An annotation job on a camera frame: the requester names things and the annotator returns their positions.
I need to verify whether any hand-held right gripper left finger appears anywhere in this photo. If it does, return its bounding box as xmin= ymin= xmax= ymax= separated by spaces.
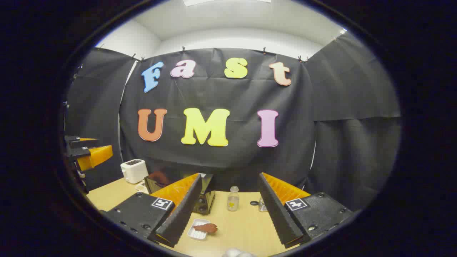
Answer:
xmin=103 ymin=173 xmax=203 ymax=248

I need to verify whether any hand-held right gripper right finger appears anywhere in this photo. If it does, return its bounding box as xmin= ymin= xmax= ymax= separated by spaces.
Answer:
xmin=257 ymin=172 xmax=354 ymax=249

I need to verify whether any black electric oven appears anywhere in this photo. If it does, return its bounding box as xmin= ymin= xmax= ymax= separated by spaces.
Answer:
xmin=144 ymin=172 xmax=216 ymax=215

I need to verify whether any red meat piece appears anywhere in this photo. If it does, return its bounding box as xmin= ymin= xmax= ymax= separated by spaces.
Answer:
xmin=194 ymin=223 xmax=218 ymax=234

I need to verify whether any white plastic tray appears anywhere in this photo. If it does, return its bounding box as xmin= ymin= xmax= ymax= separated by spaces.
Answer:
xmin=187 ymin=218 xmax=211 ymax=240

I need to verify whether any white toaster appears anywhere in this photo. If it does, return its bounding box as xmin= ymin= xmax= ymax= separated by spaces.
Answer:
xmin=120 ymin=159 xmax=149 ymax=184

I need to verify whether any clear glass bottle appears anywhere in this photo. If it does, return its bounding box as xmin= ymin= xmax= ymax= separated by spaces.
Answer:
xmin=227 ymin=186 xmax=240 ymax=212

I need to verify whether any large ceiling light panel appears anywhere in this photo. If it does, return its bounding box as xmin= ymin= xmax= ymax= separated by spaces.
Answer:
xmin=184 ymin=0 xmax=272 ymax=6

